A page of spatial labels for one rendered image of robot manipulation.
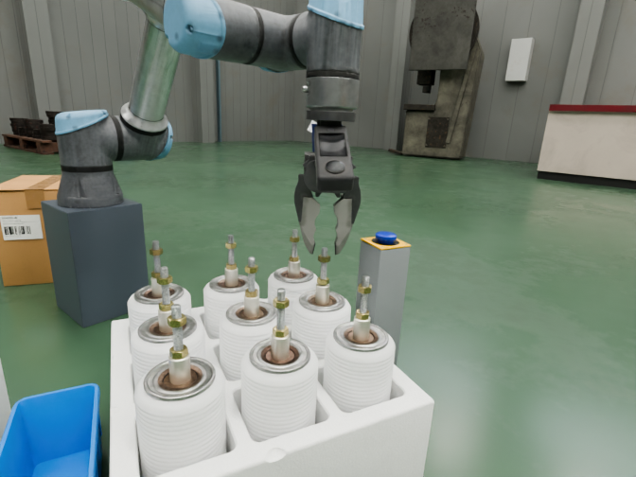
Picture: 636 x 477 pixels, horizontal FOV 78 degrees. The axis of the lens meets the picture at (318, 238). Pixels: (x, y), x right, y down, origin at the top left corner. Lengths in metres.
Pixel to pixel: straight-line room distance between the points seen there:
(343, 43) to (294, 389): 0.44
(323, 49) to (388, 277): 0.41
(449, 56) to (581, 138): 2.59
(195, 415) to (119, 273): 0.76
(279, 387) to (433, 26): 6.75
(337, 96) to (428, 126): 6.59
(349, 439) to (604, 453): 0.52
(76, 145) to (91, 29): 6.82
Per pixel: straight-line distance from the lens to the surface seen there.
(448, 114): 7.10
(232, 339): 0.59
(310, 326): 0.62
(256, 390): 0.49
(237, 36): 0.58
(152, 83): 1.07
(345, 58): 0.57
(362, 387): 0.55
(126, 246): 1.16
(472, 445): 0.83
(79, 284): 1.14
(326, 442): 0.52
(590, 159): 5.19
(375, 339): 0.56
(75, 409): 0.77
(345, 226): 0.60
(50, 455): 0.82
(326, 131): 0.57
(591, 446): 0.93
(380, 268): 0.74
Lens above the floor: 0.53
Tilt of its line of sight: 17 degrees down
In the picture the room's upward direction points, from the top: 3 degrees clockwise
